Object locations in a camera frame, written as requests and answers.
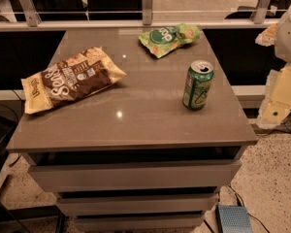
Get brown chip bag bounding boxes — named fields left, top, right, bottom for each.
left=21, top=48, right=125, bottom=115

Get metal railing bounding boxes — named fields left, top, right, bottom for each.
left=0, top=0, right=291, bottom=30

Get green soda can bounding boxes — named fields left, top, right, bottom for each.
left=182, top=60, right=214, bottom=110

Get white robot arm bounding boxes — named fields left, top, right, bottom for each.
left=255, top=6, right=291, bottom=129

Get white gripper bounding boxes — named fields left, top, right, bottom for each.
left=256, top=63, right=291, bottom=129

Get green chip bag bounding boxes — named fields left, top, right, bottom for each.
left=139, top=23, right=200, bottom=58

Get black floor cable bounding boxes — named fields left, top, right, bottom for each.
left=227, top=184, right=271, bottom=233

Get grey drawer cabinet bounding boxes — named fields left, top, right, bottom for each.
left=8, top=29, right=257, bottom=232

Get blue perforated box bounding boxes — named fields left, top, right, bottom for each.
left=216, top=205, right=253, bottom=233

